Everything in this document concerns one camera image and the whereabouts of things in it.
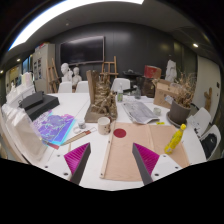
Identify black flat box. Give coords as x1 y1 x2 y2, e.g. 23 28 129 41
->
19 91 59 120

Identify folded newspaper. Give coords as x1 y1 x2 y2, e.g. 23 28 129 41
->
122 102 159 124

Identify wooden ruler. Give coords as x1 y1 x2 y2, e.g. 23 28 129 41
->
61 127 97 146

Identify white chair far middle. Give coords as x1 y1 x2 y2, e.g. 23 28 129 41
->
111 78 130 92

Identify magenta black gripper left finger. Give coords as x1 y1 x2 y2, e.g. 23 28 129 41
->
64 143 91 185

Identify red box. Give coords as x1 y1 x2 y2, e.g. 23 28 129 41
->
144 65 162 78

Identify grey pot with dried plant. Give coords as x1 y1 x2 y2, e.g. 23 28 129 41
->
169 74 196 125

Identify white plaster bust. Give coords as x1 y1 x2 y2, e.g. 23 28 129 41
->
61 63 73 81
72 67 82 86

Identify clear water bottle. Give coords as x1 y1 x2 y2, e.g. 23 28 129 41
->
117 83 123 102

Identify small tape roll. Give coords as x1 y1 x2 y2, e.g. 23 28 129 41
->
78 121 86 129

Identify colourful purple print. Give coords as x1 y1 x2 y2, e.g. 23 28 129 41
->
33 113 75 145

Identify wooden easel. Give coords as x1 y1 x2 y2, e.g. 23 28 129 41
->
100 57 119 79

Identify white plaster bust right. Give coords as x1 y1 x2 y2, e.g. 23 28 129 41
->
72 67 82 86

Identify wall-mounted black screen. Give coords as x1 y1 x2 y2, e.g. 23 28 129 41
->
60 36 104 65

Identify white plaster bust left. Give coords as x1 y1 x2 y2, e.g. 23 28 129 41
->
61 63 73 81

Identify white chair right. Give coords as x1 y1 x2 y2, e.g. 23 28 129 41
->
187 107 221 160

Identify small white cup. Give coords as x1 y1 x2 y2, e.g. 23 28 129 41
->
153 107 161 116

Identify white chair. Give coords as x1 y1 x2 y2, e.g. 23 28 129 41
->
111 78 130 92
187 107 221 160

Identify white plastic container stack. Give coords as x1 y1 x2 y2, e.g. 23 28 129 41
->
0 104 47 164

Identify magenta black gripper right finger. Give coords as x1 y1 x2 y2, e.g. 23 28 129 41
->
132 143 159 185

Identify yellow plastic bottle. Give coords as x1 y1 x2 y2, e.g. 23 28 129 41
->
164 124 186 154

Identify white ceramic mug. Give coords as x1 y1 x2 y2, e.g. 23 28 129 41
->
98 117 110 135

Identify red round coaster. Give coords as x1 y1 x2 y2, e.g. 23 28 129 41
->
113 128 126 138

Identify brown cardboard box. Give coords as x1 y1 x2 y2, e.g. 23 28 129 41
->
154 80 178 108

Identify wooden architectural model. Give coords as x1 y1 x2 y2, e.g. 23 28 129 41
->
85 70 118 123

